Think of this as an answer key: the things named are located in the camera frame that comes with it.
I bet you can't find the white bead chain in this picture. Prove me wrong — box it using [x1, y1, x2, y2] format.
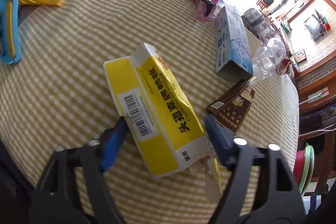
[299, 128, 336, 137]

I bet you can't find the blue phone stand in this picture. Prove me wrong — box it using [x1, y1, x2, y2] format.
[0, 0, 32, 65]

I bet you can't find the red bin with green rim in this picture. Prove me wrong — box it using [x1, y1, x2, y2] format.
[293, 143, 315, 197]

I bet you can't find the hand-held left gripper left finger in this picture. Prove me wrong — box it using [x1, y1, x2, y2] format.
[29, 116, 129, 224]

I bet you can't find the yellow medicine box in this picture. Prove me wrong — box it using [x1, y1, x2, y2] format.
[103, 43, 223, 202]

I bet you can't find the wall television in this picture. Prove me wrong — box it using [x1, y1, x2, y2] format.
[304, 14, 324, 40]

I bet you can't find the blue and white box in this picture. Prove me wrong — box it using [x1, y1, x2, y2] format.
[215, 6, 254, 83]

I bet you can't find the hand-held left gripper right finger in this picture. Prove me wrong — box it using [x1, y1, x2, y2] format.
[205, 114, 306, 224]

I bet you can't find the crumpled red white wrapper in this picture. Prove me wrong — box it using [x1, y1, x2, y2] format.
[276, 57, 293, 75]

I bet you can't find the small framed picture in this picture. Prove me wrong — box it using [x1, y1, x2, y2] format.
[293, 49, 307, 63]

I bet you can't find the clear plastic bottle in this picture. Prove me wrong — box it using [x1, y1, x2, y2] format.
[248, 38, 286, 85]

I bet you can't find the brown cigarette box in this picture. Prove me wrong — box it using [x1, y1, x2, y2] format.
[206, 79, 256, 135]

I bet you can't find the yellow checkered cloth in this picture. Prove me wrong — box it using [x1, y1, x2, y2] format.
[0, 0, 300, 224]

